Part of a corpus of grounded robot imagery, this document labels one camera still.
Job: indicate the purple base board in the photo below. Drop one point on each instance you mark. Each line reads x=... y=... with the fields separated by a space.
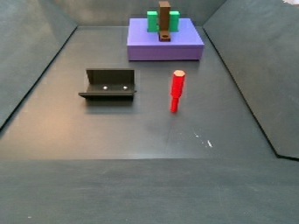
x=145 y=47

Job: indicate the brown slotted board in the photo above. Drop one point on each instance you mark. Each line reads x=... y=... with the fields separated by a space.
x=165 y=8

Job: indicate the red hexagonal peg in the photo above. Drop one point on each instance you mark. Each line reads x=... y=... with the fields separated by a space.
x=177 y=89

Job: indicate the green block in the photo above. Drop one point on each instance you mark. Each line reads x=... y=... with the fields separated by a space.
x=153 y=24

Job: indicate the black angled bracket holder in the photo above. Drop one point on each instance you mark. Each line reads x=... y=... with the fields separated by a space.
x=110 y=84

